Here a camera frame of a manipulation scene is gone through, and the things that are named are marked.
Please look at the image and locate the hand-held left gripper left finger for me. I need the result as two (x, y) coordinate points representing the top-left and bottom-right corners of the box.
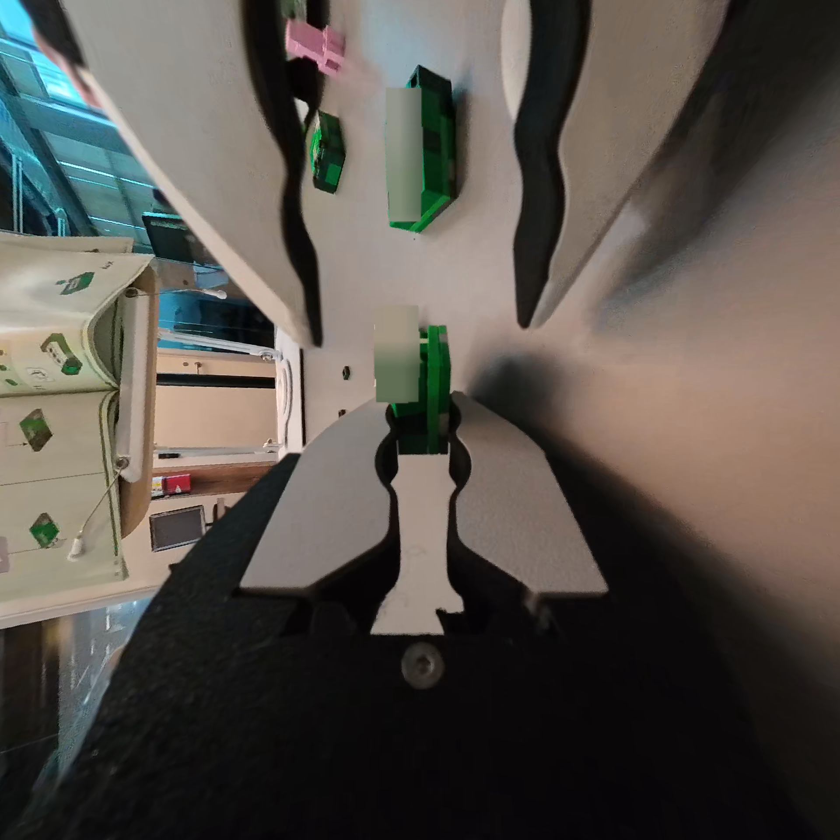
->
(238, 392), (401, 597)

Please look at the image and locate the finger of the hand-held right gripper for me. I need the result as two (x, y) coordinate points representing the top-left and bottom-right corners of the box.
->
(62, 0), (324, 349)
(500, 0), (744, 330)

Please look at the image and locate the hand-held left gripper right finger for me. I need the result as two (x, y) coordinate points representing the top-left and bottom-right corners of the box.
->
(448, 392), (611, 599)

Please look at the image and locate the green lego assembly white brick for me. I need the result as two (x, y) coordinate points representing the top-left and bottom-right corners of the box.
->
(374, 305), (455, 457)

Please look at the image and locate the pink lego pig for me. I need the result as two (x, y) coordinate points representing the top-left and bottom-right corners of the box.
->
(285, 20), (347, 78)

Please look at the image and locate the open lego instruction booklet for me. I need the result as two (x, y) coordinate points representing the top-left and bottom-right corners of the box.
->
(0, 236), (154, 601)

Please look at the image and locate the book stand with white base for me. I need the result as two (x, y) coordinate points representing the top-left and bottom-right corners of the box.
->
(112, 269), (307, 547)

